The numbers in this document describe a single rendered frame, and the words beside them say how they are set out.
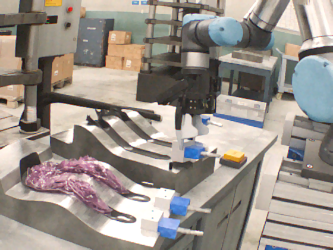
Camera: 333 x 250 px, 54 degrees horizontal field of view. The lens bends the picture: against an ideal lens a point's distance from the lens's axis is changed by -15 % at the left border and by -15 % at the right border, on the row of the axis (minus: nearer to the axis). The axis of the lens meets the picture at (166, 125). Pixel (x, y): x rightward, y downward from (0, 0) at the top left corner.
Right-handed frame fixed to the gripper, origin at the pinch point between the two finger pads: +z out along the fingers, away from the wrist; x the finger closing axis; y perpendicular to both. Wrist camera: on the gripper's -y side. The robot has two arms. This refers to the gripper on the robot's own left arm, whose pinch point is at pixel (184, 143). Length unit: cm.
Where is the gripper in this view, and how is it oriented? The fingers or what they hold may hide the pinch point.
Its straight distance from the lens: 102.0
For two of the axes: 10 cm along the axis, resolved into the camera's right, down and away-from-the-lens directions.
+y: 8.6, 0.9, -5.1
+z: -0.4, 9.9, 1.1
